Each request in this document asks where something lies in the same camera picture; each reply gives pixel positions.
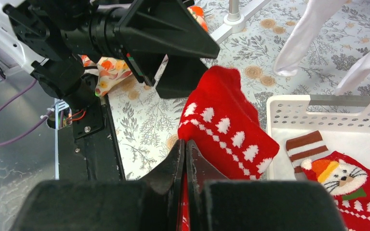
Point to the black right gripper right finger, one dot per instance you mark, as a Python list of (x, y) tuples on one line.
[(217, 203)]

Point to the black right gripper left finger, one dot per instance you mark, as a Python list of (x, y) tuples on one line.
[(151, 203)]

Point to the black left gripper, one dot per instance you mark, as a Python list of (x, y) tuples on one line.
[(155, 27)]

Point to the red dotted sock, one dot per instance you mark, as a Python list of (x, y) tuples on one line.
[(225, 126)]

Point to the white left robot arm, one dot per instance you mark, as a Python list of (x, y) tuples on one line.
[(47, 37)]

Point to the orange floral cloth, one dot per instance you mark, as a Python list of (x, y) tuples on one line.
[(111, 73)]

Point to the floral patterned table mat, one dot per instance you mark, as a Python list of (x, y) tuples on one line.
[(146, 124)]

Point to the brown striped sock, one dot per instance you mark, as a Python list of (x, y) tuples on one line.
[(306, 146)]

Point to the white sock basket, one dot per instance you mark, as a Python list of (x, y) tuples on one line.
[(343, 121)]

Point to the silver drying rack frame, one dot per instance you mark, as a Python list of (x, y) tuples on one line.
[(235, 21)]

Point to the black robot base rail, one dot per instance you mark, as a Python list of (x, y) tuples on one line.
[(88, 148)]

